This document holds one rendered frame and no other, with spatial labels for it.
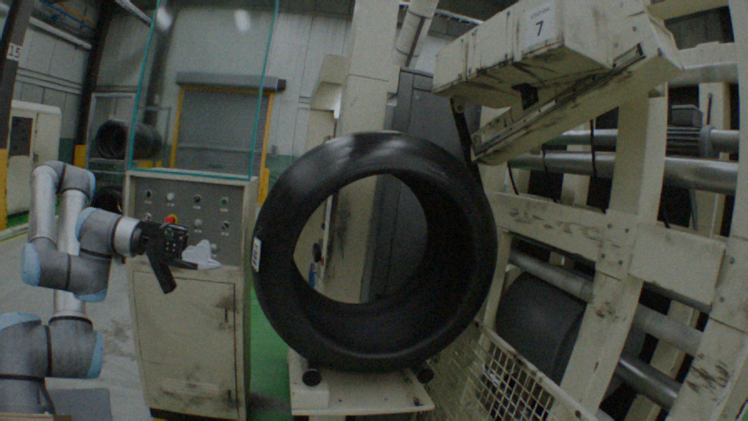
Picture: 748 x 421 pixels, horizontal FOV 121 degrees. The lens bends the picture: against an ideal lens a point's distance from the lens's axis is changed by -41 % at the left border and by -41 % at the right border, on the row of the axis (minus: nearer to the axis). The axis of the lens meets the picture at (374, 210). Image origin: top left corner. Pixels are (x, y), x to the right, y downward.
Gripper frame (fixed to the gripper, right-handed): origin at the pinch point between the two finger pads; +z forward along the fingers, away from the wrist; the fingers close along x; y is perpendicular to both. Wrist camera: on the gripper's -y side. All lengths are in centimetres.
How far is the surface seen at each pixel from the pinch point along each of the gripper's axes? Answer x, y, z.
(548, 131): -10, 50, 68
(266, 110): 918, 134, -88
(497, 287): 21, 2, 90
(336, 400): -6.1, -27.6, 34.3
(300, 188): -11.5, 23.0, 15.3
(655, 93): -34, 63, 79
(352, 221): 26.8, 13.5, 34.6
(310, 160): -8.7, 28.5, 15.9
